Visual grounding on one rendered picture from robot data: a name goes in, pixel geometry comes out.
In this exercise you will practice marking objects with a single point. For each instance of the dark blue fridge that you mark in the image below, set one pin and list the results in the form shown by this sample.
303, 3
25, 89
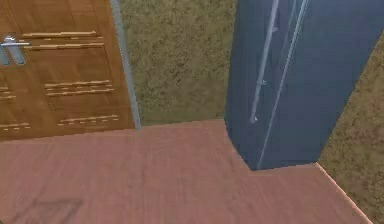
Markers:
316, 83

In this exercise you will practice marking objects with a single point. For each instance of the brown wooden room door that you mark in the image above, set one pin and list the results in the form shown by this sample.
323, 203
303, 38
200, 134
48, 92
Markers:
66, 66

